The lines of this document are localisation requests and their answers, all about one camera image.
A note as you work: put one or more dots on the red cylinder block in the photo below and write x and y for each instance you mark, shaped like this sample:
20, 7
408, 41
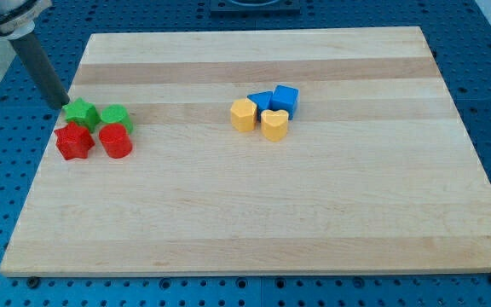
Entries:
115, 140

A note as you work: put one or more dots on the green cylinder block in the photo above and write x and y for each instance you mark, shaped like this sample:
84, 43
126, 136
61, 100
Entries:
117, 114

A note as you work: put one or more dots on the wooden board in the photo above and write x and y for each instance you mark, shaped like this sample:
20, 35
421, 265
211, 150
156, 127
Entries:
377, 174

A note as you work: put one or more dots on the blue cube block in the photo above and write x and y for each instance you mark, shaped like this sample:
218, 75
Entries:
285, 98

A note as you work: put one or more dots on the yellow heart block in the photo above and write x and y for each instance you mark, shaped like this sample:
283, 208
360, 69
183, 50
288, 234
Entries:
274, 124

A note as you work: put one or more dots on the green star block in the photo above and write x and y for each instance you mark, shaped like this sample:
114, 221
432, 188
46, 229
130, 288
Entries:
82, 113

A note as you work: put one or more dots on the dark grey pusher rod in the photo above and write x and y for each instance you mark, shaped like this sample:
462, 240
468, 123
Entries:
37, 63

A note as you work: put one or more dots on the yellow hexagon block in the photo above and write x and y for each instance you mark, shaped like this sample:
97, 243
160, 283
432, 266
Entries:
243, 115

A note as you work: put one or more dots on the blue triangle block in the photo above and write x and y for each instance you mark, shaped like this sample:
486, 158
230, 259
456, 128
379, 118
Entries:
262, 100

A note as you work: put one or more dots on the red star block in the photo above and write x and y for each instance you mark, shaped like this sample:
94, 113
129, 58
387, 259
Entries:
74, 141

